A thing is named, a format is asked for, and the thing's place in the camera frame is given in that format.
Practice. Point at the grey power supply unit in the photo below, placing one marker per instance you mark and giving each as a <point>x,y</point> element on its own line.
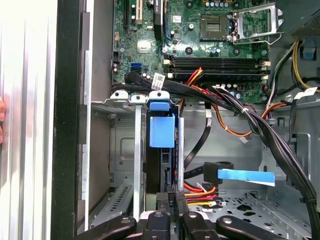
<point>310,25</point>

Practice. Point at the hard disk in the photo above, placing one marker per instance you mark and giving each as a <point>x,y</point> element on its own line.
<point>161,130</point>

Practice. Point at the locking lever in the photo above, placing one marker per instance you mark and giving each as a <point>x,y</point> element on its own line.
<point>275,40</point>

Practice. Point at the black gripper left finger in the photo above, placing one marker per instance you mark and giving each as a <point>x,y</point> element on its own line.
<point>157,225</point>

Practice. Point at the black RAM slot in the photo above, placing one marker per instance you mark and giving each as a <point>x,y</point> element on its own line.
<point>215,65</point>
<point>225,73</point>
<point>215,59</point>
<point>237,79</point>

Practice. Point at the metal disk bay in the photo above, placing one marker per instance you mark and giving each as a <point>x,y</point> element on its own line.
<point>125,150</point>

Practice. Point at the black graphics card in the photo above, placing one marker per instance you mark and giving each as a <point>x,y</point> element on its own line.
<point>158,20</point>

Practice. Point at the metal socket cover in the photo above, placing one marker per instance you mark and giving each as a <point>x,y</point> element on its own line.
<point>273,17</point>

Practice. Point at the green motherboard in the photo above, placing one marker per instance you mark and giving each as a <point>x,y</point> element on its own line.
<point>150,37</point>

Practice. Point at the blue board connector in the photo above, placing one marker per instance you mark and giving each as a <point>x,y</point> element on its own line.
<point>136,67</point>

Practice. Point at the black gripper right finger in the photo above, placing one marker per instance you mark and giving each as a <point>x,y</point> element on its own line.
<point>192,225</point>

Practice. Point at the white expansion slot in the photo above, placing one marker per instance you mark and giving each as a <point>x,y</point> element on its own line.
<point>139,12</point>

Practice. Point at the person's hand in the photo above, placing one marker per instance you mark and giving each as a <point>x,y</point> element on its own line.
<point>1,112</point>

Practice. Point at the CPU socket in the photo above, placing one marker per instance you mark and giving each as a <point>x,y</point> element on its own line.
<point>213,27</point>

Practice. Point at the black PC case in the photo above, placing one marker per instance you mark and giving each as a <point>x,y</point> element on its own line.
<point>66,125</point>

